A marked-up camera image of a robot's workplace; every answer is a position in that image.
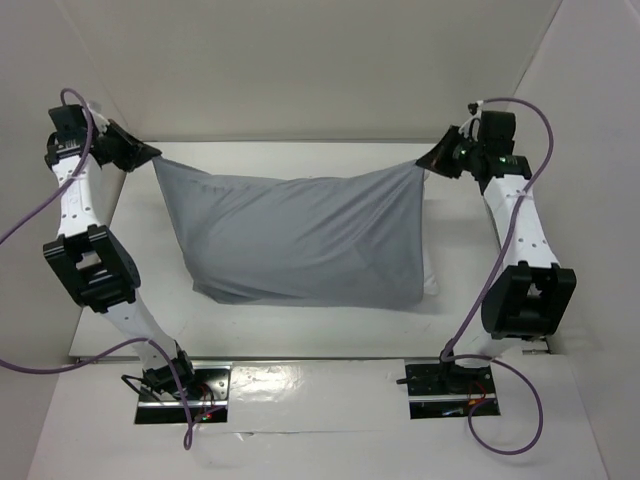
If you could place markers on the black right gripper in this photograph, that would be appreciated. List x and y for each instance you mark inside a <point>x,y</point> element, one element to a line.
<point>451,155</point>

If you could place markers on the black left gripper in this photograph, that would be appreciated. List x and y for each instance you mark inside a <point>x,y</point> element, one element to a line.
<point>135,152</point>

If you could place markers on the grey pillowcase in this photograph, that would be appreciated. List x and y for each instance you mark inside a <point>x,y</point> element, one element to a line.
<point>330,241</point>

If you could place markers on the white pillow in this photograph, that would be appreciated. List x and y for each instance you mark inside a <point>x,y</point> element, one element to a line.
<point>430,284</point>

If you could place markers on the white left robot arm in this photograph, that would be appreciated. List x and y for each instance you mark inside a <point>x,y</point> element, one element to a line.
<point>90,262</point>

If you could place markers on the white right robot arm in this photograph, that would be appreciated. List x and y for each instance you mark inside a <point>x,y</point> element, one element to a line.
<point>496,134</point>

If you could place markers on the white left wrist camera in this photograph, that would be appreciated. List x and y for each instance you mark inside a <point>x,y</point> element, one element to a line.
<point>100,122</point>

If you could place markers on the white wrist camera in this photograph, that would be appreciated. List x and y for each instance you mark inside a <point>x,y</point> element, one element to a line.
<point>100,122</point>
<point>475,110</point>

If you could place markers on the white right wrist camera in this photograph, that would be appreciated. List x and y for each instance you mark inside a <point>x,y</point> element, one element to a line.
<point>475,110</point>

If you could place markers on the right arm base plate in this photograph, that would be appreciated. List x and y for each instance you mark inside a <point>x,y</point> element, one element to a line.
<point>438,391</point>

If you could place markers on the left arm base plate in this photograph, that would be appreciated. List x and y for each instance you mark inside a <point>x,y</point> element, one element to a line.
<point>207,398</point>

